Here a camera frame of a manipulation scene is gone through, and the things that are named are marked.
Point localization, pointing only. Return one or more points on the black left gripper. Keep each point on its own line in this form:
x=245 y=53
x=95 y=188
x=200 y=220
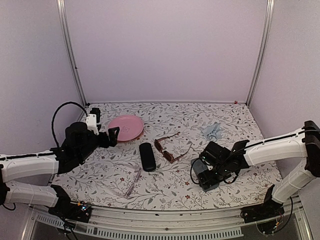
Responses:
x=113 y=139

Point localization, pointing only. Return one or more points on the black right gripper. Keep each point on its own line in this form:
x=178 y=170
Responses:
x=204 y=178

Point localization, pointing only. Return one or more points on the grey case green lining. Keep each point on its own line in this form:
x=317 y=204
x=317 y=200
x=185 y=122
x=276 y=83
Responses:
x=204 y=175

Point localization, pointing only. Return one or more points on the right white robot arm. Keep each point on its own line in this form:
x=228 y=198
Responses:
x=303 y=143

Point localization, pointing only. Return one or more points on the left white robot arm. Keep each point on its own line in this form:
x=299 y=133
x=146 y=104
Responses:
x=81 y=140

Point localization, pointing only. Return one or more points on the brown sunglasses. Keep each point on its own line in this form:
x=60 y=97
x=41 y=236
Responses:
x=165 y=154

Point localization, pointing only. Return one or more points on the pink plate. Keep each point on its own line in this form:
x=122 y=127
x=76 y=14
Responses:
x=130 y=127

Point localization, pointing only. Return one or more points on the crumpled light blue cloth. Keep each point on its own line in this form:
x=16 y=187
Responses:
x=212 y=132

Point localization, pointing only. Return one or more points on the black glasses case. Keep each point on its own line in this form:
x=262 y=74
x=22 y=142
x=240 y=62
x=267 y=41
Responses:
x=147 y=157

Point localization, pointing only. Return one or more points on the clear purple glasses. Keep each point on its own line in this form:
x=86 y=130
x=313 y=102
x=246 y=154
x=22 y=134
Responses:
x=121 y=180

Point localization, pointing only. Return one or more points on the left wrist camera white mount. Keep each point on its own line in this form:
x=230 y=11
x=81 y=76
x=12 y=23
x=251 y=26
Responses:
x=93 y=120

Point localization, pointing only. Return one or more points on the front aluminium rail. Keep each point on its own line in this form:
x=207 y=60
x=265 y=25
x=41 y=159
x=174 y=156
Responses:
x=108 y=223

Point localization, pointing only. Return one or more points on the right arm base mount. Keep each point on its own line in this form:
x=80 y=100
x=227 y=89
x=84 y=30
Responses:
x=265 y=210

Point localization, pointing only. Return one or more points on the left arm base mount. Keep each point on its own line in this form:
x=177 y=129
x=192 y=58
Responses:
x=65 y=209

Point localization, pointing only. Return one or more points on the left aluminium frame post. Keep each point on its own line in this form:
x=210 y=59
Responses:
x=62 y=14

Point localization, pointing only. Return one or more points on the aluminium frame post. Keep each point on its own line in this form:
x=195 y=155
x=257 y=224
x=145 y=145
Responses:
x=62 y=14
x=270 y=4

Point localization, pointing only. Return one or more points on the right aluminium frame post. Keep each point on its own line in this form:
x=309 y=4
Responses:
x=270 y=4

